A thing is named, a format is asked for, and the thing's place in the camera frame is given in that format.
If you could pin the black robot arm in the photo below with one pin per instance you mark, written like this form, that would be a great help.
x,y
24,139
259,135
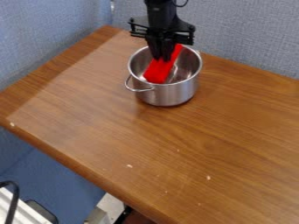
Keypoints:
x,y
163,2

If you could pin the red plastic block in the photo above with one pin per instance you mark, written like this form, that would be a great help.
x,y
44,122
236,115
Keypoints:
x,y
159,68

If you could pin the black table leg frame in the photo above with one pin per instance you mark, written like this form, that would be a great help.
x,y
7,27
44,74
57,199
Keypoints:
x,y
123,215

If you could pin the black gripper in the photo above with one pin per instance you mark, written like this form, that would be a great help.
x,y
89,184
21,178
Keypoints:
x,y
164,26

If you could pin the white and black box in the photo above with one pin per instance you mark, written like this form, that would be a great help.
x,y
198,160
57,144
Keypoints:
x,y
25,214

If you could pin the metal pot with handle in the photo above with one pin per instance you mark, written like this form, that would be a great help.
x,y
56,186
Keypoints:
x,y
180,85

